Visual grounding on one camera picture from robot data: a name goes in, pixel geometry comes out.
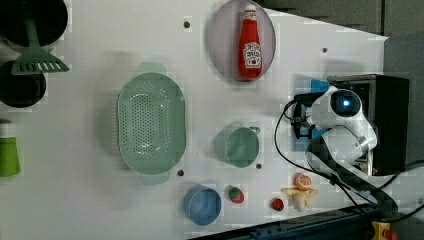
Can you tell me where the green spatula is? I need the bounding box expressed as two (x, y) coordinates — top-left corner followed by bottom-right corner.
(11, 17), (69, 75)

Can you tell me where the grey round plate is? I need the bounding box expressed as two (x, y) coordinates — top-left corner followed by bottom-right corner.
(208, 0), (276, 82)

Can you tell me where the toy strawberry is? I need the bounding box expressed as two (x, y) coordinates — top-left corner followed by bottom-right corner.
(228, 187), (244, 204)

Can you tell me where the green cup with handle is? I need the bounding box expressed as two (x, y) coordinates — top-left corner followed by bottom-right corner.
(215, 126), (261, 168)

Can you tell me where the orange half toy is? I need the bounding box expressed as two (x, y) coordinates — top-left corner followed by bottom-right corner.
(294, 173), (312, 190)

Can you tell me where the red ketchup bottle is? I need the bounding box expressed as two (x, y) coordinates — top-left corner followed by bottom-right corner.
(238, 4), (263, 79)

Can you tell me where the red toy tomato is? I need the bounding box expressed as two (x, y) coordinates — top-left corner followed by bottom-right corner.
(271, 198), (284, 211)

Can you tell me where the lime green cup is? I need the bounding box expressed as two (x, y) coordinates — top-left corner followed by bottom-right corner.
(0, 137), (21, 177)

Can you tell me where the black silver toaster oven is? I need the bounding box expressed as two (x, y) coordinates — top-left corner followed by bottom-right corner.
(309, 74), (409, 176)

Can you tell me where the blue bowl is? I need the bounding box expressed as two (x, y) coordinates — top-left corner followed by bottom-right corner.
(183, 185), (222, 226)

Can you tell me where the green colander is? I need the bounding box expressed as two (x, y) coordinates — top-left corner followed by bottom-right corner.
(117, 62), (186, 185)

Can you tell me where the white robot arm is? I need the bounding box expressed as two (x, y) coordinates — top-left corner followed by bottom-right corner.
(290, 86), (398, 216)

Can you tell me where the peeled toy banana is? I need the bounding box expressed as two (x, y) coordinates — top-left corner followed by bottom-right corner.
(282, 188), (319, 212)

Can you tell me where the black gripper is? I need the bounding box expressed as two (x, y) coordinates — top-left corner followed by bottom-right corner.
(290, 92), (323, 139)

